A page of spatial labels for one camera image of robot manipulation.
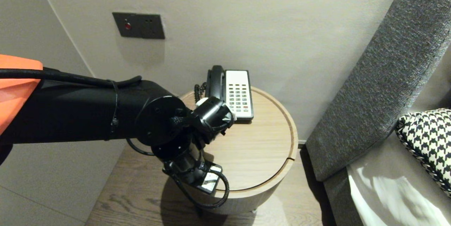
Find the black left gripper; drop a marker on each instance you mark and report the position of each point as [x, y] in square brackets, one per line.
[186, 166]

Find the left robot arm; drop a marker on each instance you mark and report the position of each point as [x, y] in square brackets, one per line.
[70, 113]

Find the round wooden bedside table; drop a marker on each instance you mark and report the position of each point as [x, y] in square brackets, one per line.
[260, 148]

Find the black telephone handset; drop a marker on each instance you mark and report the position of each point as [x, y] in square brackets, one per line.
[215, 81]

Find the black and white desk telephone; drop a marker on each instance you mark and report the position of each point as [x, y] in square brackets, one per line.
[239, 92]

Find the grey upholstered bed headboard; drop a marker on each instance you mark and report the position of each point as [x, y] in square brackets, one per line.
[370, 95]

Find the white bed sheet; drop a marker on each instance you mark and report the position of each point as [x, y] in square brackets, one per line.
[394, 190]

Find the black white houndstooth pillow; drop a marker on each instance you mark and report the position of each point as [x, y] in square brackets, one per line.
[426, 141]

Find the silver white wrist camera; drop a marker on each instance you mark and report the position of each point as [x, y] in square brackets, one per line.
[201, 101]

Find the dark wall switch panel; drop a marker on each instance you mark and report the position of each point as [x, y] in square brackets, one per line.
[141, 25]

